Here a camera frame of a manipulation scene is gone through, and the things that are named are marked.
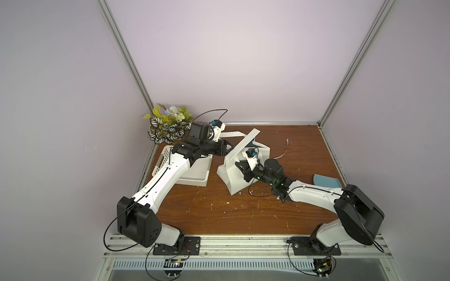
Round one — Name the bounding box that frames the white insulated delivery bag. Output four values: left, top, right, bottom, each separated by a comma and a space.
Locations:
217, 128, 287, 195

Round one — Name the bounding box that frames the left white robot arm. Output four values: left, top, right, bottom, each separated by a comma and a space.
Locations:
117, 119, 233, 252

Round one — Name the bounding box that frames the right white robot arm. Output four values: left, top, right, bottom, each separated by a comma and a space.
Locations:
235, 159, 385, 252

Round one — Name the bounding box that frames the white perforated plastic basket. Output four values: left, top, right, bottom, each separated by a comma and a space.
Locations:
151, 145, 213, 187

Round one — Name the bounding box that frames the artificial plant with striped leaves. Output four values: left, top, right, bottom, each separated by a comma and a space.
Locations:
143, 104, 194, 145

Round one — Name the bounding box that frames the teal dustpan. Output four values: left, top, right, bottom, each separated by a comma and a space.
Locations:
313, 174, 342, 189

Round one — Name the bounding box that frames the right circuit board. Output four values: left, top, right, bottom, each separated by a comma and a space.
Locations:
312, 257, 333, 279

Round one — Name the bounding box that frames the circuit board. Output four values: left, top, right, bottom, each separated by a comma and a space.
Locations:
312, 257, 333, 279
163, 259, 185, 279

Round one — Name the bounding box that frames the left circuit board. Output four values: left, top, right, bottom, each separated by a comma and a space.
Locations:
163, 259, 185, 279

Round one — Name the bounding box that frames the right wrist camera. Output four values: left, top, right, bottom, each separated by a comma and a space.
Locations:
246, 147, 259, 171

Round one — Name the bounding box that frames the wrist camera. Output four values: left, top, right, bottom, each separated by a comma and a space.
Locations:
211, 119, 226, 142
246, 147, 259, 171

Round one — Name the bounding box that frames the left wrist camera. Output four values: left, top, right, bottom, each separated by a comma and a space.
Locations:
211, 119, 226, 142

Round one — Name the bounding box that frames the aluminium mounting rail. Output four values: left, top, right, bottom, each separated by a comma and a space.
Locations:
98, 235, 392, 276

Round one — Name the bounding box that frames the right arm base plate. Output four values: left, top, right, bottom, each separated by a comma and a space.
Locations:
287, 237, 342, 256

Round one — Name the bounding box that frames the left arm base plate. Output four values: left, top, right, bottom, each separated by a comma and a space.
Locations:
152, 236, 201, 256

